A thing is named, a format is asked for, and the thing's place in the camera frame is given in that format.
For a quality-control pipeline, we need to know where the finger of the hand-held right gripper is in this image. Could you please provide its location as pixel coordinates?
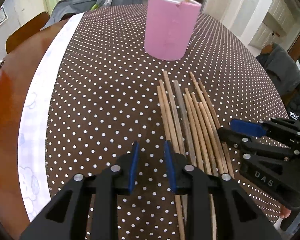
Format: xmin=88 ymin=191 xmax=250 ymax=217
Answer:
xmin=229 ymin=117 xmax=300 ymax=145
xmin=217 ymin=127 xmax=300 ymax=192

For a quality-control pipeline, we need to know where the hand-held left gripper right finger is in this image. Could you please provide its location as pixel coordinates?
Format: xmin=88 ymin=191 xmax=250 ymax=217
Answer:
xmin=164 ymin=140 xmax=283 ymax=240

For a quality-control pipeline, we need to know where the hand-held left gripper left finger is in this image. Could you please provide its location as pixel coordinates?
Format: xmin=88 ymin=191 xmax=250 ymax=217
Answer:
xmin=20 ymin=141 xmax=140 ymax=240

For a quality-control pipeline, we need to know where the group of wooden chopsticks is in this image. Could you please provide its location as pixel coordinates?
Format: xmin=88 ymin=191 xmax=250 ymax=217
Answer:
xmin=156 ymin=70 xmax=235 ymax=240

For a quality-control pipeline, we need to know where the pink cup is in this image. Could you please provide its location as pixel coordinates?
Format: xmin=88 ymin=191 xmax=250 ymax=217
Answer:
xmin=144 ymin=0 xmax=202 ymax=61

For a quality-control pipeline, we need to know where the person's right hand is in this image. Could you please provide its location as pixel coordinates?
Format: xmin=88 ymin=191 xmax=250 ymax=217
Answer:
xmin=281 ymin=204 xmax=291 ymax=220

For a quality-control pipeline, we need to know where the dark grey jacket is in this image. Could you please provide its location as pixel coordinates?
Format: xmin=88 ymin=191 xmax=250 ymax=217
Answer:
xmin=256 ymin=43 xmax=300 ymax=98

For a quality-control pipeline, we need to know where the brown dotted tablecloth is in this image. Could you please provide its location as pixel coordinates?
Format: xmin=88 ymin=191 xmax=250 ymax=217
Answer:
xmin=44 ymin=4 xmax=294 ymax=240

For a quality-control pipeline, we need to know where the white patterned cloth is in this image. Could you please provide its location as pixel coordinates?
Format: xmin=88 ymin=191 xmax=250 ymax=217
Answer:
xmin=18 ymin=12 xmax=85 ymax=223

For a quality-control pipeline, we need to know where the white cabinet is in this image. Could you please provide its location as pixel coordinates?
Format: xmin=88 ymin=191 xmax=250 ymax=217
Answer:
xmin=249 ymin=0 xmax=300 ymax=53

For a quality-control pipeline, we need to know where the brown wooden chair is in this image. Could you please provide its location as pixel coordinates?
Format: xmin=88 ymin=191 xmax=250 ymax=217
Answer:
xmin=5 ymin=11 xmax=51 ymax=54

